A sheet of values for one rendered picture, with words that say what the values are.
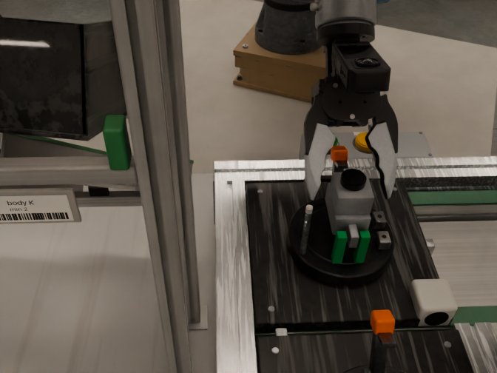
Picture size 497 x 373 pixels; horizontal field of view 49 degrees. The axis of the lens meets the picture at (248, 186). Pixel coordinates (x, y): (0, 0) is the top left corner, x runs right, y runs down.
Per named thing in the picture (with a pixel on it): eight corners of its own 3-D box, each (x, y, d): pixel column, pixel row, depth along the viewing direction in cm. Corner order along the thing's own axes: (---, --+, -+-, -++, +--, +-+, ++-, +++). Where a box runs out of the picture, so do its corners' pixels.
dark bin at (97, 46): (69, 69, 63) (67, 2, 61) (181, 79, 62) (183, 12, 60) (-101, 122, 37) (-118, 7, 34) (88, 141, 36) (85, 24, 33)
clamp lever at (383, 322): (364, 368, 58) (370, 308, 55) (382, 368, 58) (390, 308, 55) (373, 394, 55) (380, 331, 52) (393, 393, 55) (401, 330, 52)
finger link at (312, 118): (328, 163, 67) (352, 98, 67) (331, 163, 65) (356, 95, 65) (292, 151, 67) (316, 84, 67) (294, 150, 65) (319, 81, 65)
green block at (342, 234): (330, 256, 69) (336, 230, 66) (340, 256, 69) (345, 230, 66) (332, 263, 68) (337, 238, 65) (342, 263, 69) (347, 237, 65)
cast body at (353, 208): (324, 198, 72) (331, 158, 67) (357, 197, 72) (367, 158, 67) (334, 248, 66) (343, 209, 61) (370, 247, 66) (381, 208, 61)
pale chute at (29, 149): (100, 182, 78) (103, 151, 78) (190, 192, 77) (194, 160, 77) (-4, 175, 50) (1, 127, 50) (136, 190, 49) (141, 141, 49)
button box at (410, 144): (298, 158, 96) (301, 131, 92) (415, 156, 97) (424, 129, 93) (302, 186, 91) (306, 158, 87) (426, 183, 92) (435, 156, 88)
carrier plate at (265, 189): (245, 192, 83) (245, 181, 81) (401, 189, 84) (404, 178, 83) (255, 333, 66) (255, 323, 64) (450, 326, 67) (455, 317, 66)
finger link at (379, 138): (396, 189, 72) (370, 123, 71) (413, 189, 66) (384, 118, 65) (375, 197, 72) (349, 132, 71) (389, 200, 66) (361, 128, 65)
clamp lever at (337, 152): (327, 197, 76) (330, 145, 73) (341, 196, 76) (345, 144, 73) (332, 208, 73) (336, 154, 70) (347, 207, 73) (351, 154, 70)
